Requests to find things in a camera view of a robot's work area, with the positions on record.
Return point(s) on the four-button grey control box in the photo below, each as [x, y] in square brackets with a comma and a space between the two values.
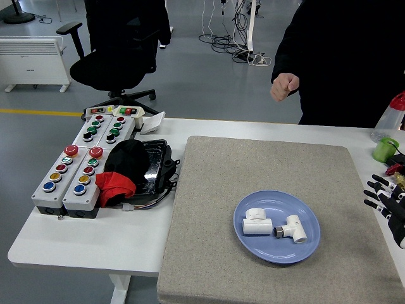
[91, 130]
[116, 128]

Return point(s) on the white panel heater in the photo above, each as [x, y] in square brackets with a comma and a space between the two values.
[31, 60]

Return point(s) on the white wall switch plate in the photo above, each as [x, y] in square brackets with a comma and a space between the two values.
[152, 123]

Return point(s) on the black round stand base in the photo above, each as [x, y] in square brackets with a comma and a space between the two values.
[19, 17]

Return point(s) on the black plastic tray device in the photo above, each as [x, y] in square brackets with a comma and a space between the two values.
[156, 164]

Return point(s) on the five-button grey control box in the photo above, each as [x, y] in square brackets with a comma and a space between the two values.
[80, 198]
[50, 190]

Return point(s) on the person's right hand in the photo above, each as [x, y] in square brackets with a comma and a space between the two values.
[284, 87]

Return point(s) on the black office chair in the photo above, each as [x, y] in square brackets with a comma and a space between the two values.
[107, 68]

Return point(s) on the blue round plate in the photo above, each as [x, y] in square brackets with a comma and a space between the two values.
[278, 250]

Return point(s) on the white table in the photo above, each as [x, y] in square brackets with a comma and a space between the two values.
[104, 234]

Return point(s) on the white tee fitting metal nut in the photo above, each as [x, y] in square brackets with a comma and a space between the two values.
[295, 229]

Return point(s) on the white plain tee pipe fitting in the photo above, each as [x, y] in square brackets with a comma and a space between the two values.
[256, 225]

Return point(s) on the grey-brown mat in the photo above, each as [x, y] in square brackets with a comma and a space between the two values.
[240, 171]

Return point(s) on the clear bottle red lid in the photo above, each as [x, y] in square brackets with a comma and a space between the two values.
[390, 118]

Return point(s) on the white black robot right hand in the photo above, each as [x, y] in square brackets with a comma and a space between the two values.
[392, 209]

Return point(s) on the person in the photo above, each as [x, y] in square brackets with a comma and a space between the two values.
[345, 47]

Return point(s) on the white desk leg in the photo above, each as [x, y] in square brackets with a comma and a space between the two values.
[251, 25]

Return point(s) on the small grey switch box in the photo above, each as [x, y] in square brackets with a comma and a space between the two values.
[96, 110]

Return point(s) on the black and red cloth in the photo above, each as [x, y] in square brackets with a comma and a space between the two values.
[126, 164]

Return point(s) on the black power adapter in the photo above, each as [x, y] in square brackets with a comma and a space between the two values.
[397, 159]

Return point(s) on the white table leg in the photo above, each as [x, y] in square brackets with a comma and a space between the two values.
[120, 289]

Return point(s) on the cream red-green switch box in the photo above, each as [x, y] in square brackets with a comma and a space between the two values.
[128, 111]

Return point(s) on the green plastic cup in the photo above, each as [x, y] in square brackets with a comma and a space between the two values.
[383, 150]

